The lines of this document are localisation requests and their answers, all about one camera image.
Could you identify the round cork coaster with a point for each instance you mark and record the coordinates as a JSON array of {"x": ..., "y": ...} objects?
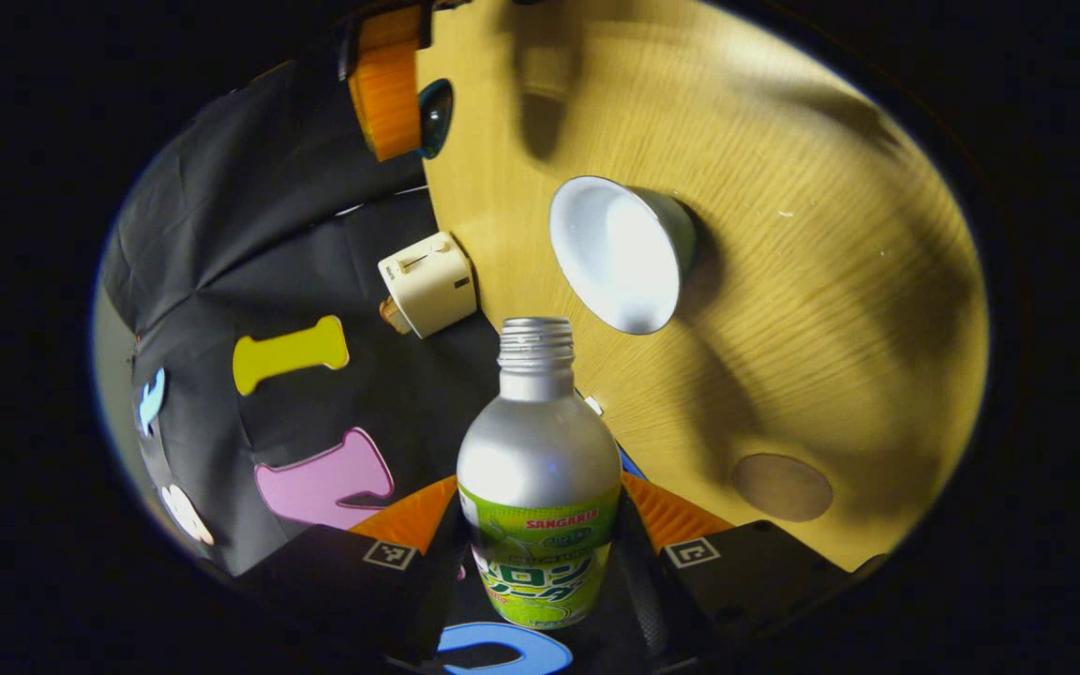
[{"x": 782, "y": 487}]

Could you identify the white toaster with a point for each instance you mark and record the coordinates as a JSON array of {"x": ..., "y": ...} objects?
[{"x": 427, "y": 281}]

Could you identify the blue folded towel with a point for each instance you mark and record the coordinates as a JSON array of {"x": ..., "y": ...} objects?
[{"x": 632, "y": 464}]

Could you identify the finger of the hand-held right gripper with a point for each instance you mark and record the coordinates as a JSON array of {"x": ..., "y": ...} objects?
[
  {"x": 390, "y": 26},
  {"x": 388, "y": 103}
]

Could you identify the silver green water bottle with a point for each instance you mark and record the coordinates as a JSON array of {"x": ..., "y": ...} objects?
[{"x": 540, "y": 441}]

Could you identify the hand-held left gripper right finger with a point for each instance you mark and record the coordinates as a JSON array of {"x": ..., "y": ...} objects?
[{"x": 638, "y": 581}]

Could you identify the teal ceramic teacup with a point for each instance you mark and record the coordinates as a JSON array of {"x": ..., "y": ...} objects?
[{"x": 620, "y": 253}]

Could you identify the toast slice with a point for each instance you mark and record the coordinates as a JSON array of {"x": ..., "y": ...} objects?
[{"x": 396, "y": 317}]

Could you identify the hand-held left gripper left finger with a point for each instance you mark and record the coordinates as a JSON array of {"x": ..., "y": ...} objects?
[{"x": 437, "y": 581}]

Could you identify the black backdrop cloth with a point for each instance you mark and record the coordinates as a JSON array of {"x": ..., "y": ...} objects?
[{"x": 268, "y": 234}]

